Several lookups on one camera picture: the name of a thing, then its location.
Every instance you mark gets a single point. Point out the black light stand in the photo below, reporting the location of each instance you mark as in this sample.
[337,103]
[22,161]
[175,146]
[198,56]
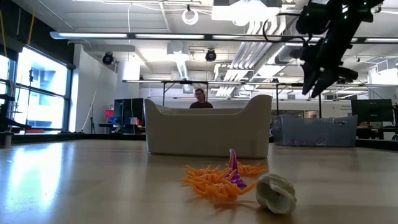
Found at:
[30,74]

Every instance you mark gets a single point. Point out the long ceiling light bar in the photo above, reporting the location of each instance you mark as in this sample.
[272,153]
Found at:
[87,35]

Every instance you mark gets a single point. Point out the cluttered background desk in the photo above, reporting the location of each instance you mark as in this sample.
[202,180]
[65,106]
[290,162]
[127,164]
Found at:
[105,126]

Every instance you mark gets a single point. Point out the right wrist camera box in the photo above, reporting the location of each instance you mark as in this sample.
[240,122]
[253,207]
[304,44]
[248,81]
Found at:
[312,20]

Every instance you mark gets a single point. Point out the person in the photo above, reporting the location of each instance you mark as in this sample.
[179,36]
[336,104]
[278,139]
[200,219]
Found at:
[201,99]

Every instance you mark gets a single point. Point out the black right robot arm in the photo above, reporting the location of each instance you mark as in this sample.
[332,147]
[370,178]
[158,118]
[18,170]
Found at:
[345,25]

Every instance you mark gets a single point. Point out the black monitor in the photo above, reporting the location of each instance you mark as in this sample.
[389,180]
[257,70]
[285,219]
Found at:
[371,110]
[129,110]

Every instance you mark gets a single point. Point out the red storage bin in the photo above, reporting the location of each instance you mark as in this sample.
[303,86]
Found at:
[109,113]

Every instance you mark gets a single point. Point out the black equipment rack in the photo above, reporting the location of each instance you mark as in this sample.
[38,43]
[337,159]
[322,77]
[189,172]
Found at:
[4,124]

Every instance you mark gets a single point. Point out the black ceiling speaker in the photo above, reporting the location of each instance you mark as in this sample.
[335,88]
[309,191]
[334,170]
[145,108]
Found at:
[108,58]
[211,55]

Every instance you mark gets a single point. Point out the white leaning pole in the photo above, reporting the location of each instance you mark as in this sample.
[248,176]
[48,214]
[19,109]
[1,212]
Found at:
[89,110]

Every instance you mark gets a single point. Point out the silver ventilation duct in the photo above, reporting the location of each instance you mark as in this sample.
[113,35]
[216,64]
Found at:
[286,53]

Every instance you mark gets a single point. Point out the black metal frame stand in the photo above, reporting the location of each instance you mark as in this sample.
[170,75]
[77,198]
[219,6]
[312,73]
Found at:
[186,82]

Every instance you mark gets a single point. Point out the white plastic bin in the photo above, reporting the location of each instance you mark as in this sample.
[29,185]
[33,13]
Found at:
[208,133]

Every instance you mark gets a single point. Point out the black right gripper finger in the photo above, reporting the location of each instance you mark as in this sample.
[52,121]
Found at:
[309,79]
[323,81]

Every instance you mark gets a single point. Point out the large window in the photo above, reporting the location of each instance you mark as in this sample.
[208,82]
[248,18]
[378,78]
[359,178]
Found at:
[40,77]

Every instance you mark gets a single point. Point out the translucent grey plastic bin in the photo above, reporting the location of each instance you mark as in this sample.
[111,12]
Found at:
[314,132]

